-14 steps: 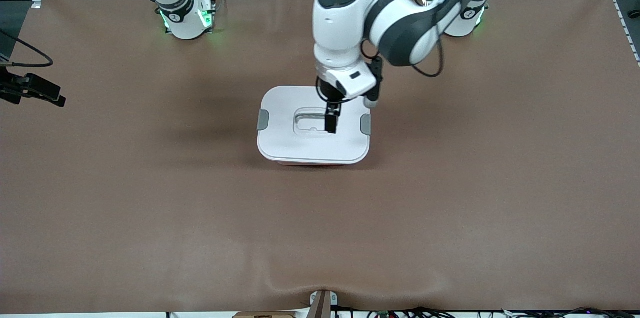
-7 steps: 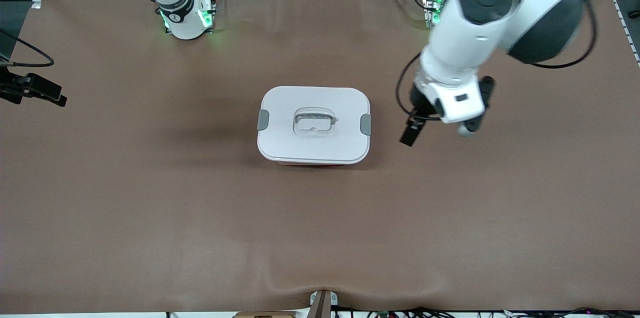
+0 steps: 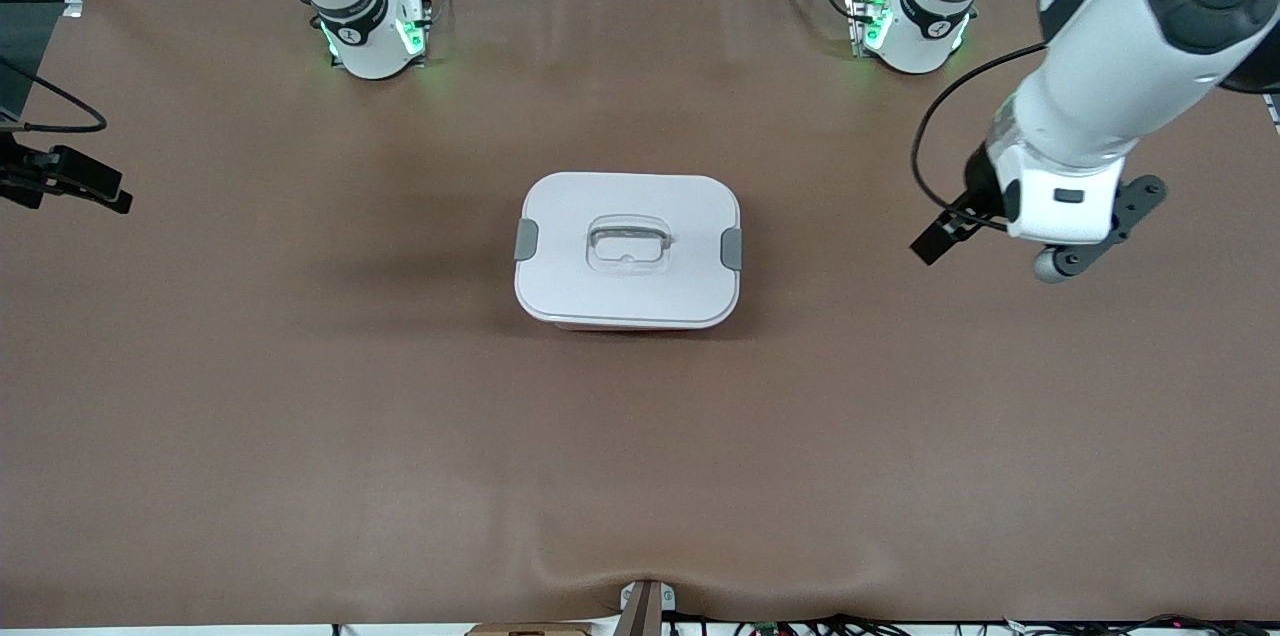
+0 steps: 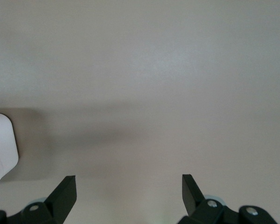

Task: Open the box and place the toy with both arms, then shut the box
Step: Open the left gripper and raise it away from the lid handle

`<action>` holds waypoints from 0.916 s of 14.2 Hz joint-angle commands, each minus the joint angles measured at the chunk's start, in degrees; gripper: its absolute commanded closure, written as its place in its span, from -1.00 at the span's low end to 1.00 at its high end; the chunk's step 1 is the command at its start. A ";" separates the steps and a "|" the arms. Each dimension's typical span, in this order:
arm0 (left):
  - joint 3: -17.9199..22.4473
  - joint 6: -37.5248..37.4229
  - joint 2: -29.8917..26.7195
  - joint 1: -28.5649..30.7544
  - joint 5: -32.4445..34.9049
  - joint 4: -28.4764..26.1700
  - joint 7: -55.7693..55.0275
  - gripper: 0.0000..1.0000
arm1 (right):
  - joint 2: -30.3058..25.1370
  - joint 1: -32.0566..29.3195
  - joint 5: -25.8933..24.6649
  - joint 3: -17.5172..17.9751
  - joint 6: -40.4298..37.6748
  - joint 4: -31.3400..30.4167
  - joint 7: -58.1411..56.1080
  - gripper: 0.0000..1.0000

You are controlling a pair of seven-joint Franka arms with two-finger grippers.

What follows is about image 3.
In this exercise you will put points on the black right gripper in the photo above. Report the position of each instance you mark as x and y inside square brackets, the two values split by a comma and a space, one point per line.
[30, 172]

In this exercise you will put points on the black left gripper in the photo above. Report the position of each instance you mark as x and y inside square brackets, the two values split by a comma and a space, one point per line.
[976, 190]

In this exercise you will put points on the white lid with grey clips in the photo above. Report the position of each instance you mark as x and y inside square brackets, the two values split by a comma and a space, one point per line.
[620, 296]

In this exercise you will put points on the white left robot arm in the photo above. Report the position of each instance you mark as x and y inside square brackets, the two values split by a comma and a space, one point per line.
[1110, 66]

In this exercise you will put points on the pink plastic box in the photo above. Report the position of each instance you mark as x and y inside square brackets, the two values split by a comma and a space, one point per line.
[620, 327]

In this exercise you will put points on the brown table mat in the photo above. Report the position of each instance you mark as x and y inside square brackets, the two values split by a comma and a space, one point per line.
[640, 476]

